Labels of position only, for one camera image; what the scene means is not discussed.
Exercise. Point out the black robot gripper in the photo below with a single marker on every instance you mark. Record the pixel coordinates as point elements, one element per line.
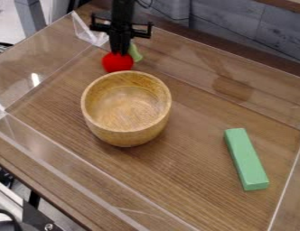
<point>117,23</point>

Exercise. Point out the clear acrylic corner bracket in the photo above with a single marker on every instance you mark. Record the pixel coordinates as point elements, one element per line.
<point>86,30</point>

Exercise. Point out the green rectangular block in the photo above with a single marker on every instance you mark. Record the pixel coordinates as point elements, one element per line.
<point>248,164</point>

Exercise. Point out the black metal stand base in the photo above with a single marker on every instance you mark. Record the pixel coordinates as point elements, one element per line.
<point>21,217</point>

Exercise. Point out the clear acrylic tray enclosure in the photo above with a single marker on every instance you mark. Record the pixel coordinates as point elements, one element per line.
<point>184,145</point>

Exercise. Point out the red plush fruit green leaf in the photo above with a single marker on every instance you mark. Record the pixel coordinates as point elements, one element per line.
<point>117,62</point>

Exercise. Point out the round wooden bowl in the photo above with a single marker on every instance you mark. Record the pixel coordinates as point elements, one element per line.
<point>127,107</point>

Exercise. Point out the grey pillar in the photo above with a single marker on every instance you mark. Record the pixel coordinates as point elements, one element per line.
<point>32,16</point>

